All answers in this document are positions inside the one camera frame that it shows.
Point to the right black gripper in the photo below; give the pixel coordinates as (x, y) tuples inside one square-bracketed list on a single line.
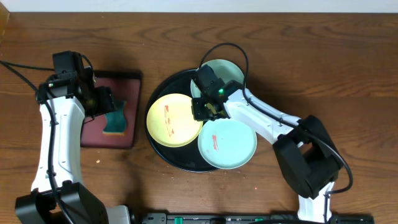
[(198, 114)]

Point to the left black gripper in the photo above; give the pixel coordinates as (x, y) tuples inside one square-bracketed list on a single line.
[(107, 103)]

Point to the green yellow sponge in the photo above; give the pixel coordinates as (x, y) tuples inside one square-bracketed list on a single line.
[(116, 123)]

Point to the yellow plate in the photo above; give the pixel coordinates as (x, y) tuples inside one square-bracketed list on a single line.
[(170, 121)]

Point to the light blue plate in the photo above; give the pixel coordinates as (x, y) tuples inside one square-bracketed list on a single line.
[(226, 143)]

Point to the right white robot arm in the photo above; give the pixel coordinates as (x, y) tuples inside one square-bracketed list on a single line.
[(307, 157)]

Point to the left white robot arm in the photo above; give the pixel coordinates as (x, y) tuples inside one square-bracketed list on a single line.
[(58, 194)]

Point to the dark red rectangular tray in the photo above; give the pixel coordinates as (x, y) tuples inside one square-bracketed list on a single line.
[(125, 86)]

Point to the round black tray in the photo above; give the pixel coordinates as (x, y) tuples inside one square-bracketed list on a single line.
[(187, 157)]

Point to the pale green plate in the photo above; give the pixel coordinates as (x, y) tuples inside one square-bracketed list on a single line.
[(227, 71)]

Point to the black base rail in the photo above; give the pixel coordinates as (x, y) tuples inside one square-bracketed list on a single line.
[(163, 218)]

